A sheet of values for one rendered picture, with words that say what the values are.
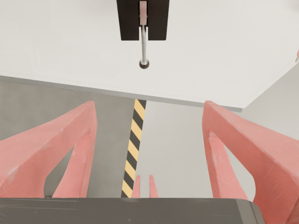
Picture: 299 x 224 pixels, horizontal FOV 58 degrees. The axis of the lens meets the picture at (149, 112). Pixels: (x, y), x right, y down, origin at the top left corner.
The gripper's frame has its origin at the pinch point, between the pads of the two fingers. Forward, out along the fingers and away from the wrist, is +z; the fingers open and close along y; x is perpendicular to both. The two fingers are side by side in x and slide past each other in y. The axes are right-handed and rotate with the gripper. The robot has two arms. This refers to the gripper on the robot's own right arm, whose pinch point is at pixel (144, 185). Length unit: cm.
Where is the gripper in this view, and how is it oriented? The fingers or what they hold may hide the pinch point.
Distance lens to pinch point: 28.0
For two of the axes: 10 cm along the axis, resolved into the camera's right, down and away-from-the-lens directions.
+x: -0.1, 6.3, 7.7
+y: -10.0, 0.1, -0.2
